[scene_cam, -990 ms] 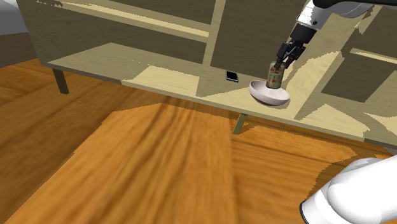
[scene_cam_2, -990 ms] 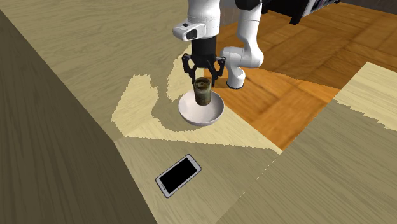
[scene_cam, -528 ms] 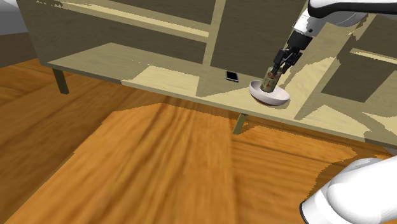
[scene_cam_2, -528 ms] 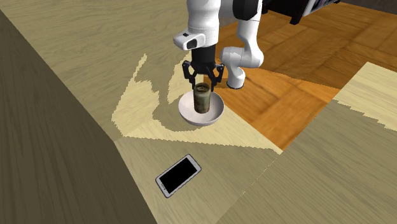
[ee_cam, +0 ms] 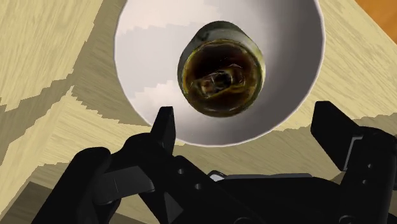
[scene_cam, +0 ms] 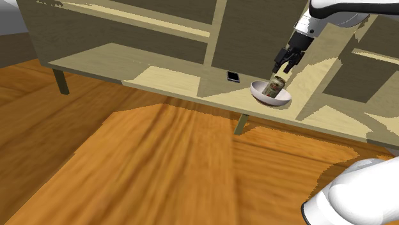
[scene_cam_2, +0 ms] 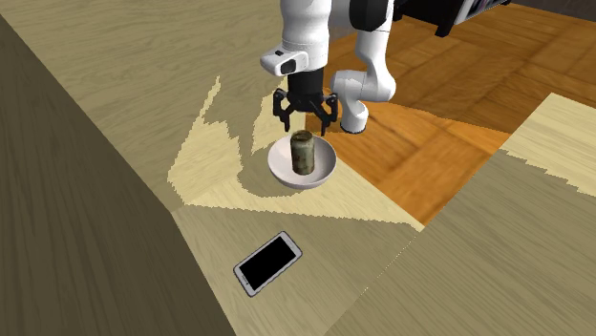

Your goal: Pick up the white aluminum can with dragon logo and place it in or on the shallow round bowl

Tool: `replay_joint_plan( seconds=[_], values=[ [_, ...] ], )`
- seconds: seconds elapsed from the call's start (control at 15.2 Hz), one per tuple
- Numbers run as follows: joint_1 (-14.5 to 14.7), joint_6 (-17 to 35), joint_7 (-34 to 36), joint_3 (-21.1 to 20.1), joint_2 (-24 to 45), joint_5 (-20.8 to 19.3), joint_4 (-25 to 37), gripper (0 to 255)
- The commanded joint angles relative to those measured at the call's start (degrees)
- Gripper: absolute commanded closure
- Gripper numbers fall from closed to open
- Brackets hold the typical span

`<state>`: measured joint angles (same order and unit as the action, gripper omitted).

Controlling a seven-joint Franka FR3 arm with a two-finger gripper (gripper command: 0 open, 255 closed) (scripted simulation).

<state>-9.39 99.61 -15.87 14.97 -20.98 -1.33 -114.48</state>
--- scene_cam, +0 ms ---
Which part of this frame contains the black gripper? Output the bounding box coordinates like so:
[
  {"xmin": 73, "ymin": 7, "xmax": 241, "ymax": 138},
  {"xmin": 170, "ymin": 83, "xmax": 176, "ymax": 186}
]
[{"xmin": 271, "ymin": 30, "xmax": 315, "ymax": 75}]

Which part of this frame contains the printed metal can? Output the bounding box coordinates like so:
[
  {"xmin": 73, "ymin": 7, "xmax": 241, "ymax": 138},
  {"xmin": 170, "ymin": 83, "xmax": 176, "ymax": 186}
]
[{"xmin": 262, "ymin": 75, "xmax": 287, "ymax": 99}]

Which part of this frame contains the white bowl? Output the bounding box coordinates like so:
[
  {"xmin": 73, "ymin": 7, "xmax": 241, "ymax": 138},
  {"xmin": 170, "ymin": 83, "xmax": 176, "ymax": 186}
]
[{"xmin": 249, "ymin": 81, "xmax": 292, "ymax": 107}]

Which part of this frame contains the black phone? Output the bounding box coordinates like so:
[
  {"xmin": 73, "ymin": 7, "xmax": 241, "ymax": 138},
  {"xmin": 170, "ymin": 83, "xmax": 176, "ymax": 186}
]
[{"xmin": 226, "ymin": 70, "xmax": 241, "ymax": 84}]

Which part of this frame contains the light wooden shelf unit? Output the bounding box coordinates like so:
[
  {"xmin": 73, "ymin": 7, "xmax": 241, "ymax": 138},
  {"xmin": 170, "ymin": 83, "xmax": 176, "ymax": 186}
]
[{"xmin": 15, "ymin": 0, "xmax": 399, "ymax": 151}]

